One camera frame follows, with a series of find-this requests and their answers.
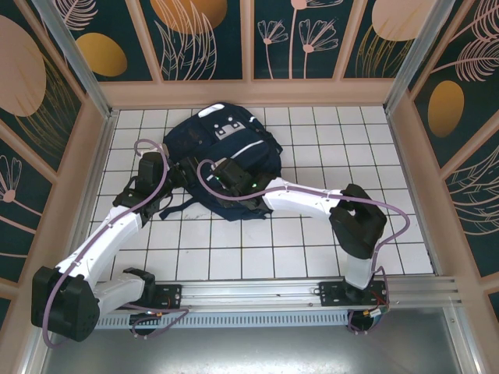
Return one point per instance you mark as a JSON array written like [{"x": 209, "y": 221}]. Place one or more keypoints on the navy blue backpack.
[{"x": 257, "y": 156}]

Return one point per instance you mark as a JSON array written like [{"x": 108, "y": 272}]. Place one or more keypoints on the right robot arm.
[{"x": 358, "y": 222}]

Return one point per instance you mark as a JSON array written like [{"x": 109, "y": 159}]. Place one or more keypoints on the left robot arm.
[{"x": 101, "y": 241}]

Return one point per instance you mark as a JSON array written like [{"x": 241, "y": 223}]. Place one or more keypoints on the aluminium mounting rail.
[{"x": 249, "y": 292}]

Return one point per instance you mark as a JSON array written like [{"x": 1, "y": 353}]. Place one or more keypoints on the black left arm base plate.
[{"x": 169, "y": 296}]

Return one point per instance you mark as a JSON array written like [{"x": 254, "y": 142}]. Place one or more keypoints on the aluminium corner post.
[
  {"x": 411, "y": 58},
  {"x": 78, "y": 58}
]

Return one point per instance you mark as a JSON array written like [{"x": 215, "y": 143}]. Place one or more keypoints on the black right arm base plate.
[{"x": 331, "y": 294}]

